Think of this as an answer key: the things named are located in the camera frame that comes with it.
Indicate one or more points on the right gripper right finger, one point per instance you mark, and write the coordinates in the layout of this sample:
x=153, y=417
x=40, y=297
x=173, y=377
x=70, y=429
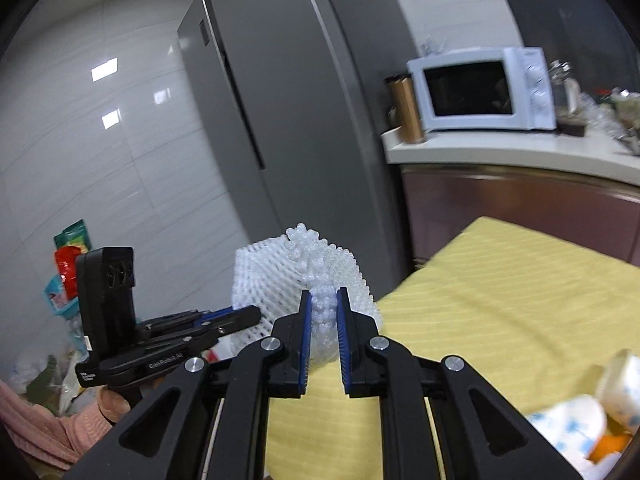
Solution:
x=354, y=331

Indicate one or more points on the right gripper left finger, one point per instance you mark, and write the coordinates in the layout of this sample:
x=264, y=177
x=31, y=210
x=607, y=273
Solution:
x=289, y=376

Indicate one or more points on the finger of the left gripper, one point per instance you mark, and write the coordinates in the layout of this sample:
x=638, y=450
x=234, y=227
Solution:
x=220, y=323
x=170, y=323

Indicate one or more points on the white foam fruit net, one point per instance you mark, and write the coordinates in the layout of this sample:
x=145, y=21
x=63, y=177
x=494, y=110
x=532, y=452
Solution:
x=272, y=275

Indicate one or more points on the blue-dotted paper cup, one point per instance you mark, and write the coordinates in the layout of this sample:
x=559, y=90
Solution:
x=618, y=390
x=573, y=427

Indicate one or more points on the pink left sleeve forearm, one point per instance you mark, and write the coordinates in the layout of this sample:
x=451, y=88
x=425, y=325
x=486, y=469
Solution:
x=56, y=441

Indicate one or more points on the maroon kitchen counter cabinet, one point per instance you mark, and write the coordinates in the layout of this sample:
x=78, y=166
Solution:
x=582, y=189

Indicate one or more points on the left hand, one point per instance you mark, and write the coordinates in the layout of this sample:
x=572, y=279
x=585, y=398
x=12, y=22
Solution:
x=112, y=405

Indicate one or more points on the red snack bag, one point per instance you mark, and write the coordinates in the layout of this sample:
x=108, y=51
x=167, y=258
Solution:
x=65, y=260

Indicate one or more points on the green snack bag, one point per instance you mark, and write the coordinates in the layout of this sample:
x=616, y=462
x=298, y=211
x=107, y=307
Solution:
x=75, y=235

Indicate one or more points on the yellow checked tablecloth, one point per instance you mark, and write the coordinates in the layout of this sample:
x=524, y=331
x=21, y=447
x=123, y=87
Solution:
x=538, y=317

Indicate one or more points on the copper thermos bottle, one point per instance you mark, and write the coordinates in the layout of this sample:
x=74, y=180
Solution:
x=406, y=109

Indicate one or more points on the orange peel piece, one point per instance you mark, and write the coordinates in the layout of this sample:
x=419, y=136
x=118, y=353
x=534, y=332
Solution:
x=608, y=445

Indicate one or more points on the grey double-door refrigerator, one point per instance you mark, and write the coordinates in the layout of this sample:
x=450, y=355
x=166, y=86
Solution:
x=293, y=99

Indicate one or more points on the white microwave oven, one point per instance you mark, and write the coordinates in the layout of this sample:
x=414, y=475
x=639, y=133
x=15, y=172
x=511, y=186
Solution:
x=505, y=88

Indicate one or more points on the black camera box left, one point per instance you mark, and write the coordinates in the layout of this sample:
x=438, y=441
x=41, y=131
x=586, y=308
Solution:
x=105, y=279

